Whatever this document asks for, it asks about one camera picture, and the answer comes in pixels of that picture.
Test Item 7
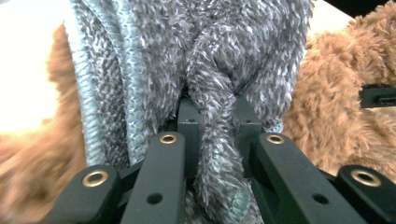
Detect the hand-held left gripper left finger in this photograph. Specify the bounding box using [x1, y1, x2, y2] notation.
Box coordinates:
[177, 97, 201, 182]

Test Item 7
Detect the grey fluffy towel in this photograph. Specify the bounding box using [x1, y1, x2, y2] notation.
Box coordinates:
[64, 0, 316, 224]

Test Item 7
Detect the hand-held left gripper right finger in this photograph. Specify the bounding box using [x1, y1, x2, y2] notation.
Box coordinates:
[233, 95, 265, 179]

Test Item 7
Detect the brown teddy bear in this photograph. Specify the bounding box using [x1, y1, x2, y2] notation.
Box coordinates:
[0, 1, 396, 224]

